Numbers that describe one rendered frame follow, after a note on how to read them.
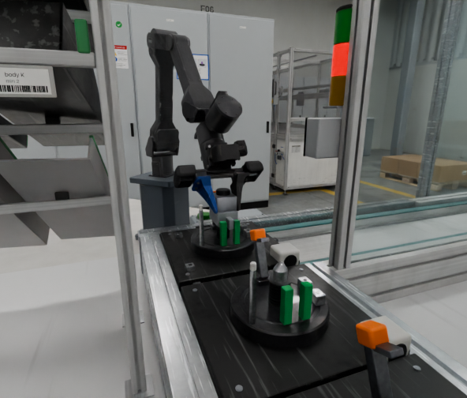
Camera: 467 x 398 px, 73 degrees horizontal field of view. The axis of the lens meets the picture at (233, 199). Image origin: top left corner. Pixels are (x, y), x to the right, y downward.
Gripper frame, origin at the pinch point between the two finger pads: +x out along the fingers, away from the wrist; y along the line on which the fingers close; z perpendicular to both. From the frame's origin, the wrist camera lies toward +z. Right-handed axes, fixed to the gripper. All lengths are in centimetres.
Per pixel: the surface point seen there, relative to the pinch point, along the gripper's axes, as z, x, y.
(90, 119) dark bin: 12.1, -10.4, -23.4
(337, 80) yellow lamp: 23.0, -9.6, 16.5
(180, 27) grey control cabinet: -170, -263, 56
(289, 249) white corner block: 2.3, 13.6, 9.9
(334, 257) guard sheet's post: 5.1, 17.0, 17.3
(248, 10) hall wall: -426, -667, 327
